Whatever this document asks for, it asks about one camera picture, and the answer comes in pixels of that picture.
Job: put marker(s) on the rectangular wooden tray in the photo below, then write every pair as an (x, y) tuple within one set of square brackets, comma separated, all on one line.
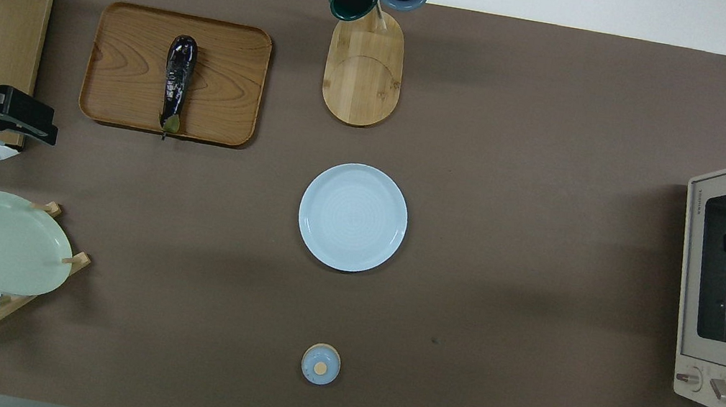
[(130, 65)]

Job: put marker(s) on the wooden mug tree stand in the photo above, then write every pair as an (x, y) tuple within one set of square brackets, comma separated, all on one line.
[(361, 79)]

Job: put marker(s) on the brown table mat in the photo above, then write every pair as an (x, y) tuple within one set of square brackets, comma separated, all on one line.
[(519, 184)]

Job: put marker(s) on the small blue lidded jar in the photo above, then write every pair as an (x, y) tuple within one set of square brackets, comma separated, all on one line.
[(321, 364)]

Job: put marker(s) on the dark purple eggplant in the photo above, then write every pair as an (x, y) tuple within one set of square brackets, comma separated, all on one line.
[(177, 79)]

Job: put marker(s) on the pale green racked plate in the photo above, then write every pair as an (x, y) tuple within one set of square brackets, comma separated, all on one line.
[(7, 242)]

